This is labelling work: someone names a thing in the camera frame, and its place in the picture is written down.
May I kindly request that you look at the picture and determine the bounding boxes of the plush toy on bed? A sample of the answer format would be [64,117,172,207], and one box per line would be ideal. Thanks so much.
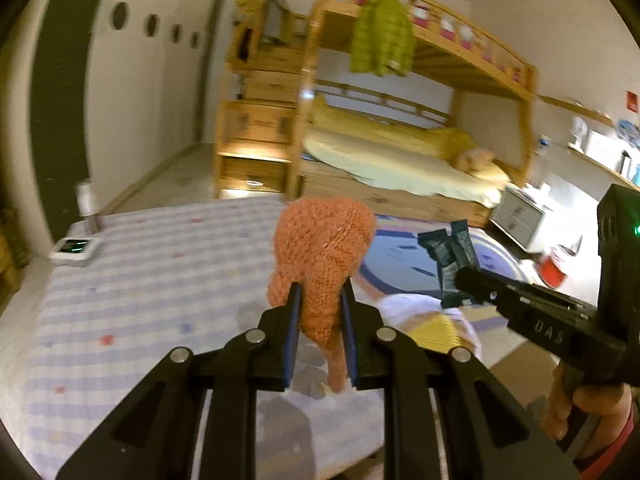
[454,148,495,174]

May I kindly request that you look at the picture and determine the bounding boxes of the person's right hand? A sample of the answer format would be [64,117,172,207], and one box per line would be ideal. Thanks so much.
[541,362,632,458]

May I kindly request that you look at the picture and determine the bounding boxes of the white digital device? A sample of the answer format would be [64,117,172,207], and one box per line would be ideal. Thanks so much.
[49,236,103,266]

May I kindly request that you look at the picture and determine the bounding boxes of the wooden stair drawers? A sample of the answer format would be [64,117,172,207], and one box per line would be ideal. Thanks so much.
[213,0,318,200]

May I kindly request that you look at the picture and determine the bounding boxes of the wooden bunk bed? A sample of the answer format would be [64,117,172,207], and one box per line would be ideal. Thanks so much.
[292,0,537,228]

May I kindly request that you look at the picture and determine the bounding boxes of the yellow yarn mop head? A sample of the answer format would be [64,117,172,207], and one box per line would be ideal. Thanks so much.
[409,314,462,354]

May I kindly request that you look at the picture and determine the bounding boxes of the red small bucket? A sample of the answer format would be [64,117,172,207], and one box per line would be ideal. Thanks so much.
[537,245,577,289]

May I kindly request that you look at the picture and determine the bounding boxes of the colourful rainbow rug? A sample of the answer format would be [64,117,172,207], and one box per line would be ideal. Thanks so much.
[352,216,524,367]

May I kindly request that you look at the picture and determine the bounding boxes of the blue checkered table cloth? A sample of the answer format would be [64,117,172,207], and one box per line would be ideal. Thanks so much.
[25,195,383,479]

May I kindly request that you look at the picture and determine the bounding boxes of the orange knitted wool item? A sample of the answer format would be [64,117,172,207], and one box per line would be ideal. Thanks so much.
[267,197,376,393]

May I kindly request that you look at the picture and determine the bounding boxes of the yellow bed quilt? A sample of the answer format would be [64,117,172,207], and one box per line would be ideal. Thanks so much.
[303,96,511,208]

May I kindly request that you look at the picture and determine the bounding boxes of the white trash bag bin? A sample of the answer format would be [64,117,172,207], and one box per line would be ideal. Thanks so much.
[375,294,482,359]

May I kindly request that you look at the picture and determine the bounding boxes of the green puffer jacket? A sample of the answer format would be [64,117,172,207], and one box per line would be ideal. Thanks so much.
[349,0,416,77]

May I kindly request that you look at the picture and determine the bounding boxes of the white wardrobe with round holes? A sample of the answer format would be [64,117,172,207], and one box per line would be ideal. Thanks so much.
[85,0,219,208]

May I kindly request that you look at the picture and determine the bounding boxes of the white brown spray bottle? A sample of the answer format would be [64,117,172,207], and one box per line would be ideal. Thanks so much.
[75,179,102,235]

